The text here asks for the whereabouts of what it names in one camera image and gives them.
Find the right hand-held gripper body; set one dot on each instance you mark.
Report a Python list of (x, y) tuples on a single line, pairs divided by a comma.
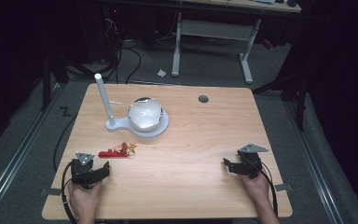
[(251, 161)]

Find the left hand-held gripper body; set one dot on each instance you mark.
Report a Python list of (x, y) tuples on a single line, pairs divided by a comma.
[(81, 174)]

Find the person's left hand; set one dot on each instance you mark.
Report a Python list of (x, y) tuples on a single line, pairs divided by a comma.
[(85, 200)]

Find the person's right hand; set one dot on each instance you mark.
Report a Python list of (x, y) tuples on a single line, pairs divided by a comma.
[(256, 188)]

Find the grey tape piece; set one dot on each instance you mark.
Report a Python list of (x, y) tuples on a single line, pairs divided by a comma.
[(283, 187), (51, 192)]

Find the white stand with pole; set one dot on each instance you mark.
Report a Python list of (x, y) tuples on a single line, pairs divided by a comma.
[(108, 105)]

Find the black floor tape mark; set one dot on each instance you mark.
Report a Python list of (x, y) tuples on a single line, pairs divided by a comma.
[(65, 111)]

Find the white bowl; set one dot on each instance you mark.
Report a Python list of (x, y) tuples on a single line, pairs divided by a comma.
[(145, 114)]

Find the black stand leg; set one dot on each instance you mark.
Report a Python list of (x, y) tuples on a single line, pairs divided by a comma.
[(48, 84), (295, 93)]

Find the white paper scrap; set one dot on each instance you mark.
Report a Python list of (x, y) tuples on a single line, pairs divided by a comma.
[(161, 73)]

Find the white-framed wooden desk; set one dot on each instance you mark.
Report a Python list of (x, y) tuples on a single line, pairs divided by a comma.
[(214, 31)]

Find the black computer tower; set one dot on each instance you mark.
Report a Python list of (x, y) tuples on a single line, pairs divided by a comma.
[(101, 34)]

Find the metal floor rail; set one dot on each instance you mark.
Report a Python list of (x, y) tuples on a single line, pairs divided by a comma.
[(315, 168), (15, 161)]

